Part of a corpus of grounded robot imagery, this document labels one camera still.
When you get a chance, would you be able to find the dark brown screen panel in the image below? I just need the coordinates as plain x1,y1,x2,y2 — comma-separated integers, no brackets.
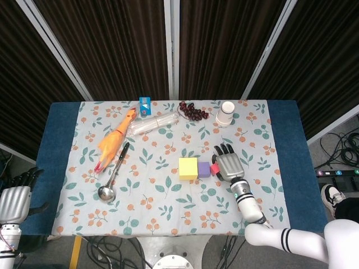
0,0,93,163
241,0,359,145
171,0,298,101
16,0,173,101

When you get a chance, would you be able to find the floral fruit print tablecloth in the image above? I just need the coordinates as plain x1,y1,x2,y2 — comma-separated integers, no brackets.
52,100,289,236

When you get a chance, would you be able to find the purple foam cube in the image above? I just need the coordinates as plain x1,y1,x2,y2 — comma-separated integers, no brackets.
197,161,211,179

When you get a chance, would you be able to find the blue table cover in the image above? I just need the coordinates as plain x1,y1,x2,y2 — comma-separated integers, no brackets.
21,100,329,236

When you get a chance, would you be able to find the yellow floor tape strip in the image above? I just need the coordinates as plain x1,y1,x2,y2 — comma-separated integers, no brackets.
69,236,82,269

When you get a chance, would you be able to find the black power strip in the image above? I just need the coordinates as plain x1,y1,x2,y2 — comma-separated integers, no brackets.
315,169,359,177

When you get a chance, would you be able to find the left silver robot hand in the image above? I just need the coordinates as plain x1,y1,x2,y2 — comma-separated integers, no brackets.
0,167,50,225

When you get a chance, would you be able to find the stack of white paper cups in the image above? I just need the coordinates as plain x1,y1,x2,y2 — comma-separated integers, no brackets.
215,101,236,126

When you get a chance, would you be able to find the bundle of clear straws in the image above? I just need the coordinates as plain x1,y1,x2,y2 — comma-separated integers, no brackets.
129,112,180,137

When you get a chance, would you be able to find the large yellow foam cube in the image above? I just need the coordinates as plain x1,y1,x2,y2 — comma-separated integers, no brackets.
178,157,199,180

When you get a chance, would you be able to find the round white robot base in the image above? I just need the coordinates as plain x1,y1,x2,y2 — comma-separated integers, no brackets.
153,246,194,269

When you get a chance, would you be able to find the black trouser leg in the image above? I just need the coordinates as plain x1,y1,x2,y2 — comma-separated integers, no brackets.
333,196,359,221

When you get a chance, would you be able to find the black floor cable bundle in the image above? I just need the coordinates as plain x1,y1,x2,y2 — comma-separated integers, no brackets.
215,236,247,269
84,236,154,269
319,131,359,170

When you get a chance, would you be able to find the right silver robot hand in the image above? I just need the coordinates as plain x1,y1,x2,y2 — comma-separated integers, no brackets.
211,142,245,183

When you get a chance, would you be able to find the dark red grape bunch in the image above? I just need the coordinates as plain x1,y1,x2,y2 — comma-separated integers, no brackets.
178,101,210,122

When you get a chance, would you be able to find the steel ladle with black handle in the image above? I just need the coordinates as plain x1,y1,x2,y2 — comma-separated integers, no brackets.
98,142,131,202

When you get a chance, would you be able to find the grey table pedestal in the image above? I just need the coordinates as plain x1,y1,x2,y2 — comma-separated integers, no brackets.
137,236,217,269

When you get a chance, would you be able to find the white and black sneaker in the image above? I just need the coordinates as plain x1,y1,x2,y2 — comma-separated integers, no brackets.
320,184,346,221

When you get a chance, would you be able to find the orange rubber chicken toy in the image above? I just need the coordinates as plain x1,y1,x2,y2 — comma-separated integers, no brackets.
94,108,140,174

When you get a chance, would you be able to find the small blue box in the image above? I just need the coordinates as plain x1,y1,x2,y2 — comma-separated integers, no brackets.
139,96,153,115

